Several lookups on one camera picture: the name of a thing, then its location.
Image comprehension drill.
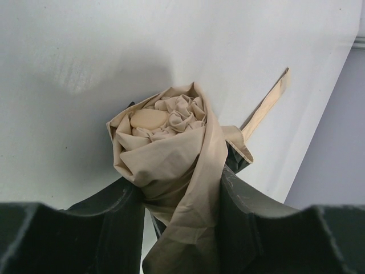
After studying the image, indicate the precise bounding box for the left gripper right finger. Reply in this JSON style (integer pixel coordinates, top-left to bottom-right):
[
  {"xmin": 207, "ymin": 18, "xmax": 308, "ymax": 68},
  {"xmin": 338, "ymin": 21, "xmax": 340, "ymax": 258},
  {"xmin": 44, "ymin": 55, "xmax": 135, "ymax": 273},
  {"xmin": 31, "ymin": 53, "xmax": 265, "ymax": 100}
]
[{"xmin": 219, "ymin": 168, "xmax": 364, "ymax": 273}]

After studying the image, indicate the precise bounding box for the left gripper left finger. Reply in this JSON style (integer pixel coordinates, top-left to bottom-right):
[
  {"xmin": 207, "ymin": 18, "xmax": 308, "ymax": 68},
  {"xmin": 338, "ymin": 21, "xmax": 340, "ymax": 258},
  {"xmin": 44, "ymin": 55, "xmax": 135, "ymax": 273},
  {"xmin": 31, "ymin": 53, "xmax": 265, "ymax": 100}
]
[{"xmin": 1, "ymin": 178, "xmax": 144, "ymax": 273}]

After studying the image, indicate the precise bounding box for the beige folding umbrella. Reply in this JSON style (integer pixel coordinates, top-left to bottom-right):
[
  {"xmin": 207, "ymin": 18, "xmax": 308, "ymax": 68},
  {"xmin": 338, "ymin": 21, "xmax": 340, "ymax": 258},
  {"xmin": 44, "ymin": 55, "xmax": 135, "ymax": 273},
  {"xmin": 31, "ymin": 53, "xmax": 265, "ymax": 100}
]
[{"xmin": 107, "ymin": 69, "xmax": 290, "ymax": 273}]

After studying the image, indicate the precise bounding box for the aluminium frame profile right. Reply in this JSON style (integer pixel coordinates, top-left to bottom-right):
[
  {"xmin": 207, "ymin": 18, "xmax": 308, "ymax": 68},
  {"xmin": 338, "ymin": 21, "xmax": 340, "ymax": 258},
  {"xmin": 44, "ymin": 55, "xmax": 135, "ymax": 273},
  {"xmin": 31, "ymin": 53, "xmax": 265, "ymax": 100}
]
[{"xmin": 352, "ymin": 35, "xmax": 365, "ymax": 50}]

